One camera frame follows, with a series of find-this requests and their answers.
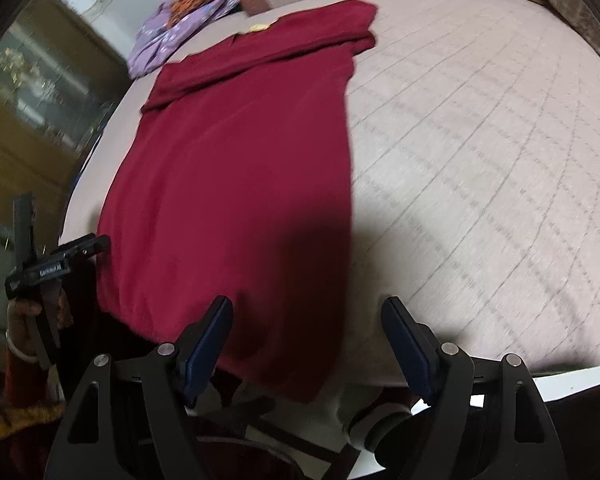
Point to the wooden glass-door cabinet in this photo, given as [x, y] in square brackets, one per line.
[10, 160]

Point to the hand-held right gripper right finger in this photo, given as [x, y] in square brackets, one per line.
[410, 355]

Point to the dark red knit garment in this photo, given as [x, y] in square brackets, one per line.
[230, 160]

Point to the person's left hand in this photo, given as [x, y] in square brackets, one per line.
[25, 325]

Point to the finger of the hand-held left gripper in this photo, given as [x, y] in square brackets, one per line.
[85, 247]
[23, 225]

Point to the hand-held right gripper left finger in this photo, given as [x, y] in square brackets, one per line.
[207, 355]

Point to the purple floral cloth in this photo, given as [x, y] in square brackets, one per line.
[170, 30]

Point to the brown striped pillow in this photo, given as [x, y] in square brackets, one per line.
[585, 30]

